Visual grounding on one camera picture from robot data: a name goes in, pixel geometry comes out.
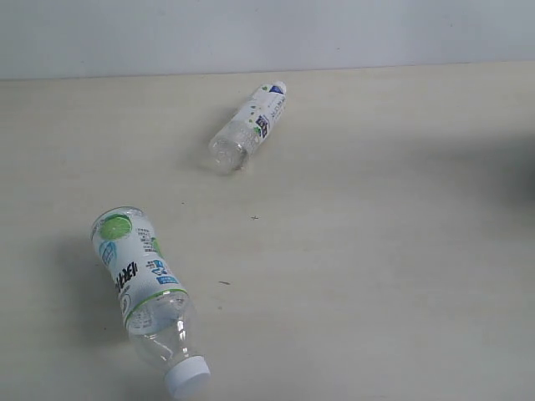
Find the slim clear bottle white label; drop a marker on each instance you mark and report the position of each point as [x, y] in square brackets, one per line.
[237, 141]

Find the lime label bottle white cap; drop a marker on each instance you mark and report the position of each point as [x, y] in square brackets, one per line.
[158, 314]

